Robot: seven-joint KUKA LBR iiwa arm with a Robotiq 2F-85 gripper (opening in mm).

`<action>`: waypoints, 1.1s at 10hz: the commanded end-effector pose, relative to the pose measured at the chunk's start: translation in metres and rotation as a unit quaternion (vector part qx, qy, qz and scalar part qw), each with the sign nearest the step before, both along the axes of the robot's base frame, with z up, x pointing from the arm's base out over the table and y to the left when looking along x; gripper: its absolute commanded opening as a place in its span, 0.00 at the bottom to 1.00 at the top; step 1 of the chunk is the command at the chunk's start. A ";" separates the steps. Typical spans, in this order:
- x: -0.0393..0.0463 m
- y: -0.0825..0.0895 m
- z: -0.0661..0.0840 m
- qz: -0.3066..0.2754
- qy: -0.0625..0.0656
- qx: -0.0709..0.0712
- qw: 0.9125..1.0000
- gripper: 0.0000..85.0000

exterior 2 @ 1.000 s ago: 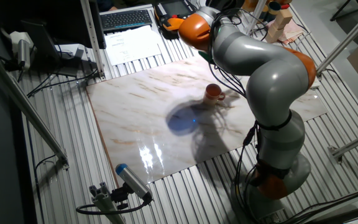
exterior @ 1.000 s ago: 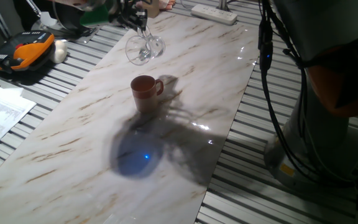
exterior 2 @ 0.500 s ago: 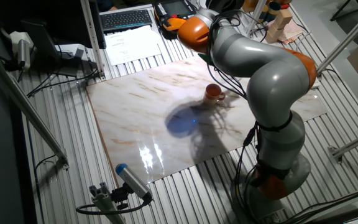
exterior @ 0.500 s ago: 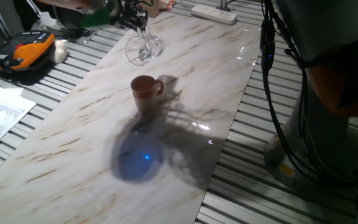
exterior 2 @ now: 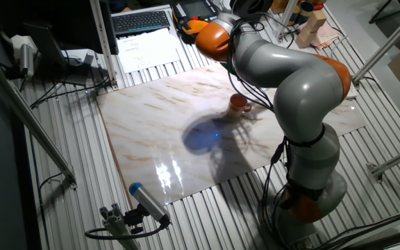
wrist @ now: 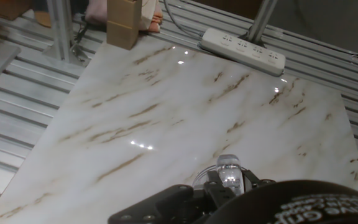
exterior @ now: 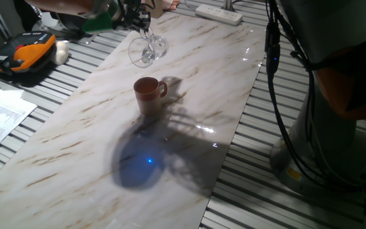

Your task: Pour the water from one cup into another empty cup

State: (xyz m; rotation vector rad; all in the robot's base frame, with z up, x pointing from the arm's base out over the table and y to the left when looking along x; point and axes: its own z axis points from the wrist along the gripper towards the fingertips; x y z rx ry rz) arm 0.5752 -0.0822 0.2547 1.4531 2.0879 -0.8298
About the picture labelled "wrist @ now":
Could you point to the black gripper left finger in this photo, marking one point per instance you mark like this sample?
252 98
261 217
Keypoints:
172 208

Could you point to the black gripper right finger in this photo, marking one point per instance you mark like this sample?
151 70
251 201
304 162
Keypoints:
253 181

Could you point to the clear glass mug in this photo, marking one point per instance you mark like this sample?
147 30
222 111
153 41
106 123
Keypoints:
228 172

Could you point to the marble pattern board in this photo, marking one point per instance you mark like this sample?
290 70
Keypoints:
182 109

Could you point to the white power strip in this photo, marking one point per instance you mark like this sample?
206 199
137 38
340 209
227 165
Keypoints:
244 51

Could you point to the pink cloth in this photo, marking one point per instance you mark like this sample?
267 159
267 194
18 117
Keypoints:
96 11

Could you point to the brown wooden box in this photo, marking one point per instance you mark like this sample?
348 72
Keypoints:
8 9

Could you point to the slanted aluminium frame beam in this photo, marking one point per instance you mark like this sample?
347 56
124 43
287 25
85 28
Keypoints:
259 18

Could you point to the slim aluminium post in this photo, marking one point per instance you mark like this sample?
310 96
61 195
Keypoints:
61 31

